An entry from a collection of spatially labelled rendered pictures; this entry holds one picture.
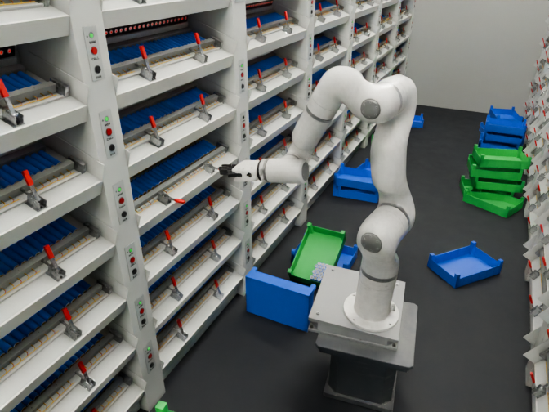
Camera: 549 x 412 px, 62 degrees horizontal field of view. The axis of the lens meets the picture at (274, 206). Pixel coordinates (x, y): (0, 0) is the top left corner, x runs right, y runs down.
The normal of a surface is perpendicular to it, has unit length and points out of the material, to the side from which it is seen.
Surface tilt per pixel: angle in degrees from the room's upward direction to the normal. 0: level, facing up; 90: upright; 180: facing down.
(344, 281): 4
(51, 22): 110
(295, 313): 90
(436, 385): 0
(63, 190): 20
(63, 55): 90
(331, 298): 4
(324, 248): 28
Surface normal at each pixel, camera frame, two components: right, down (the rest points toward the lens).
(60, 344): 0.31, -0.75
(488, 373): 0.00, -0.88
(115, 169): 0.90, 0.21
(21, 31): 0.85, 0.50
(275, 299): -0.44, 0.43
